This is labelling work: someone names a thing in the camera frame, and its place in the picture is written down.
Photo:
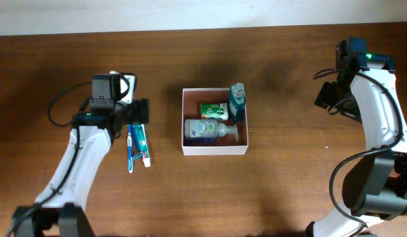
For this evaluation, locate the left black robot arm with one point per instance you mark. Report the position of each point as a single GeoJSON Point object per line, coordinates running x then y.
{"type": "Point", "coordinates": [98, 123]}

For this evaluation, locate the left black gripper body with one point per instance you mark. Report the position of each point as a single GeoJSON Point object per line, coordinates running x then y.
{"type": "Point", "coordinates": [136, 112]}

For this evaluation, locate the blue white toothbrush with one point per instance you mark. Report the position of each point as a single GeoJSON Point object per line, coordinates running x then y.
{"type": "Point", "coordinates": [129, 147]}

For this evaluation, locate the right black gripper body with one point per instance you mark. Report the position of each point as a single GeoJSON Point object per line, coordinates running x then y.
{"type": "Point", "coordinates": [349, 106]}

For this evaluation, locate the green white Dettol soap bar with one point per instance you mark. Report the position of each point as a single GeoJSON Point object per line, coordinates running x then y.
{"type": "Point", "coordinates": [214, 111]}

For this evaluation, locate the dark blue Dettol foam bottle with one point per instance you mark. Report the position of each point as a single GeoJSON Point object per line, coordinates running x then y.
{"type": "Point", "coordinates": [208, 131]}

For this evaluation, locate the teal toothpaste tube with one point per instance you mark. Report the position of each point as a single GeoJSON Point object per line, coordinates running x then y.
{"type": "Point", "coordinates": [141, 144]}

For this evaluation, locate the teal Listerine mouthwash bottle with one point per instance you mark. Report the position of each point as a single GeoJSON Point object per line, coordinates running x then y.
{"type": "Point", "coordinates": [237, 101]}

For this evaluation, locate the white open cardboard box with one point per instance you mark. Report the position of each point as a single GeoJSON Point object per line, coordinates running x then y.
{"type": "Point", "coordinates": [192, 98]}

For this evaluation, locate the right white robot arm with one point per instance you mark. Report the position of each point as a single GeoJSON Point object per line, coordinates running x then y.
{"type": "Point", "coordinates": [370, 187]}

